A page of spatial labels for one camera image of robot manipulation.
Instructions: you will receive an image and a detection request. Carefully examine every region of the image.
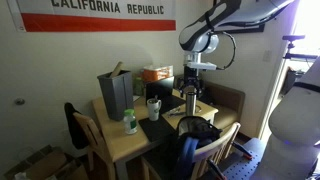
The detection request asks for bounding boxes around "black table mat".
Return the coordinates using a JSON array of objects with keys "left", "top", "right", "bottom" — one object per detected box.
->
[{"left": 138, "top": 114, "right": 178, "bottom": 143}]

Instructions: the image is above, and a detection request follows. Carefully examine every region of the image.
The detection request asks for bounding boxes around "small metallic object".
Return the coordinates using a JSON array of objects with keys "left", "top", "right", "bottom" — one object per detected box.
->
[{"left": 166, "top": 107, "right": 186, "bottom": 118}]

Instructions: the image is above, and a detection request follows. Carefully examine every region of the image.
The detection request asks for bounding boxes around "green snack bag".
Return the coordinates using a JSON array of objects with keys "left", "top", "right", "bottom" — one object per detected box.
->
[{"left": 133, "top": 76, "right": 146, "bottom": 97}]

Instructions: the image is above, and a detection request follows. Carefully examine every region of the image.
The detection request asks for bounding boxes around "stainless steel tumbler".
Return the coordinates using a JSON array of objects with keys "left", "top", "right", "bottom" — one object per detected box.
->
[{"left": 185, "top": 91, "right": 197, "bottom": 117}]

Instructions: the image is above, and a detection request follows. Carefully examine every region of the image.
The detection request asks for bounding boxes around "brown cardboard tube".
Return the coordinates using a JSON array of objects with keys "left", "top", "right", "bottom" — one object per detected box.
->
[{"left": 109, "top": 61, "right": 124, "bottom": 79}]

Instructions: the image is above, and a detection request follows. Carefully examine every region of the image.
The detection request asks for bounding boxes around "orange paper towel pack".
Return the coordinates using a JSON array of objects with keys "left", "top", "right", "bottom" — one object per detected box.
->
[{"left": 142, "top": 64, "right": 174, "bottom": 83}]

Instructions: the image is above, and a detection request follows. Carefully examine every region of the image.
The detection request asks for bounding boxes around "plastic bottle green lid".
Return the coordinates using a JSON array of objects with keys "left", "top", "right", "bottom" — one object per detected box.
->
[{"left": 123, "top": 108, "right": 138, "bottom": 135}]

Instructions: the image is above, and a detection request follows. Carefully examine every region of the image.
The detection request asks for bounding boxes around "open cardboard box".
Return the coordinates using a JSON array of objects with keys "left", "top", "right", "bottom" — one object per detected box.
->
[{"left": 3, "top": 144, "right": 89, "bottom": 180}]

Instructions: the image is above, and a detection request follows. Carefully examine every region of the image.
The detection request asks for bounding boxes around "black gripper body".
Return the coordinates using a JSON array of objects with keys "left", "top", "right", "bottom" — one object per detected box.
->
[{"left": 183, "top": 67, "right": 204, "bottom": 90}]

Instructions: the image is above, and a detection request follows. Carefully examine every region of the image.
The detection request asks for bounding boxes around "black camera on stand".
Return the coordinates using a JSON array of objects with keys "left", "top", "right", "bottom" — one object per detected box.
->
[{"left": 282, "top": 34, "right": 319, "bottom": 63}]

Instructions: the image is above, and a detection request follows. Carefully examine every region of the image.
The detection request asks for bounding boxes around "black laptop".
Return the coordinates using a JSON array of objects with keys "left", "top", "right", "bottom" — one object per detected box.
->
[{"left": 145, "top": 75, "right": 186, "bottom": 114}]

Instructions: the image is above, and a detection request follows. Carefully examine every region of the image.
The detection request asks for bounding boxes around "wooden chair with jacket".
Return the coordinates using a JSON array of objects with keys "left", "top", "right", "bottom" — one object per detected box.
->
[{"left": 72, "top": 111, "right": 116, "bottom": 180}]

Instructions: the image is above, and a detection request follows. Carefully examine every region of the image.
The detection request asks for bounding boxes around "red black clamp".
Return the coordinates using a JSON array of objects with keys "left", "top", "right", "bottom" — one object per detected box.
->
[{"left": 231, "top": 140, "right": 253, "bottom": 160}]

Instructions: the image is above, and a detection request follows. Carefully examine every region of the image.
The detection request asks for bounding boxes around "white mug green logo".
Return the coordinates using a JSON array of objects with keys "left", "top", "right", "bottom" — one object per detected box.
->
[{"left": 146, "top": 98, "right": 163, "bottom": 122}]

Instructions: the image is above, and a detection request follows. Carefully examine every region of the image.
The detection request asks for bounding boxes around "black jacket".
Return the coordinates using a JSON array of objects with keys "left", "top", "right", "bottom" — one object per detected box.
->
[{"left": 63, "top": 102, "right": 89, "bottom": 150}]

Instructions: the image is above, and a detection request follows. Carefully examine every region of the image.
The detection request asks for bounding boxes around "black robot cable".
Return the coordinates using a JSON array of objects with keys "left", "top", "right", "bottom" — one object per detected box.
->
[{"left": 215, "top": 31, "right": 238, "bottom": 71}]

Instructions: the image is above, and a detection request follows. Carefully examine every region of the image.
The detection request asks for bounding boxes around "black cloth bundle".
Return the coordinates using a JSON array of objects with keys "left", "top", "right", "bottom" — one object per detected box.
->
[{"left": 199, "top": 87, "right": 218, "bottom": 106}]

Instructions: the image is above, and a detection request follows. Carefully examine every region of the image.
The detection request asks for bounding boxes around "black blue backpack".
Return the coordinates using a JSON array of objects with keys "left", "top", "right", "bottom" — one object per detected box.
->
[{"left": 166, "top": 115, "right": 224, "bottom": 180}]

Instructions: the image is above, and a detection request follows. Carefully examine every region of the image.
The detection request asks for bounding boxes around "brown sofa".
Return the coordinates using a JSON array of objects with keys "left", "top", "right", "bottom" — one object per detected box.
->
[{"left": 173, "top": 73, "right": 246, "bottom": 131}]

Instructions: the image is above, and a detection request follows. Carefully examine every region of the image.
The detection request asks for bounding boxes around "blue perforated board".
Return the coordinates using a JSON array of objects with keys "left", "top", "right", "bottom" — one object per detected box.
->
[{"left": 221, "top": 137, "right": 268, "bottom": 180}]

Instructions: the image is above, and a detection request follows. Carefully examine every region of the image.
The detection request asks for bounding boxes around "gray plastic trash bin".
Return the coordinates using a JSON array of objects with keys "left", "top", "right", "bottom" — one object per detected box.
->
[{"left": 97, "top": 69, "right": 135, "bottom": 122}]

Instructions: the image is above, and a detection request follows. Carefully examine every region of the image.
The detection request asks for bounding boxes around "wooden chair with backpack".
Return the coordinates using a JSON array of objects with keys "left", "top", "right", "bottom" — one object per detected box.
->
[{"left": 139, "top": 121, "right": 242, "bottom": 180}]

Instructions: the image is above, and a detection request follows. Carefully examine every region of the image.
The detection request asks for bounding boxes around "California Republic flag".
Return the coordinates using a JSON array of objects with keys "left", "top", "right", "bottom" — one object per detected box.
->
[{"left": 6, "top": 0, "right": 177, "bottom": 33}]

